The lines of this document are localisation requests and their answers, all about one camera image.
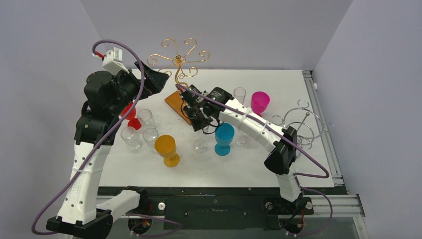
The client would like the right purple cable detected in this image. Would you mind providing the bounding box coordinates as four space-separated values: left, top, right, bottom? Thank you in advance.
175 83 333 238

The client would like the clear glass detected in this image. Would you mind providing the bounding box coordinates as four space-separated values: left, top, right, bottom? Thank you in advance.
142 128 159 152
236 133 248 146
192 130 208 153
120 126 142 150
233 87 246 105
137 109 156 129

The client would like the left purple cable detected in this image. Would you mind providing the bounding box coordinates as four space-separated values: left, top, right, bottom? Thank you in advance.
31 39 184 238

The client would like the pink plastic wine glass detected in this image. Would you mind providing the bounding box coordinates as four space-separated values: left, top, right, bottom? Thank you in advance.
250 91 270 116

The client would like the aluminium rail right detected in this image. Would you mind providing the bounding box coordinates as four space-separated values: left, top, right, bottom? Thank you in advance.
302 70 365 218

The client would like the chrome wire glass rack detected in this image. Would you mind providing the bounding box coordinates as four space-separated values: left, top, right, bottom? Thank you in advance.
271 100 335 150

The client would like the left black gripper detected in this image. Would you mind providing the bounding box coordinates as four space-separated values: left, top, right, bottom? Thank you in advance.
108 60 168 115

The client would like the yellow plastic wine glass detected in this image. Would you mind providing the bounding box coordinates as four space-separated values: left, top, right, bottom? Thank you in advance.
154 135 180 167

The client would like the gold wire glass rack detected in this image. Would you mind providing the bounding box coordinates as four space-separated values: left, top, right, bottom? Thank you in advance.
147 38 210 125

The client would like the blue plastic wine glass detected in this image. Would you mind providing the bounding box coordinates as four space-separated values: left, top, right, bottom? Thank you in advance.
214 123 235 156

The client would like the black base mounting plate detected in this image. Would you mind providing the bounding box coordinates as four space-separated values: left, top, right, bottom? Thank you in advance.
96 186 314 231

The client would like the purple cable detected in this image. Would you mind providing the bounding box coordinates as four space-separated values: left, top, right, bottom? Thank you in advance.
31 39 184 238
175 83 333 238

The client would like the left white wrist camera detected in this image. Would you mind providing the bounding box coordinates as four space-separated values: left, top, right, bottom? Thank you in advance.
93 47 129 76

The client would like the red plastic wine glass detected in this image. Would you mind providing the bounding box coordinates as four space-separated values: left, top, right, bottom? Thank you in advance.
120 102 142 130

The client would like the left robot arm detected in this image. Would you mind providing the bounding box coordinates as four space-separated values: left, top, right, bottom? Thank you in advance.
46 62 169 239

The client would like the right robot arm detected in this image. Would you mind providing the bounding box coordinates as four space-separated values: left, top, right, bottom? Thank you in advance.
176 84 301 213

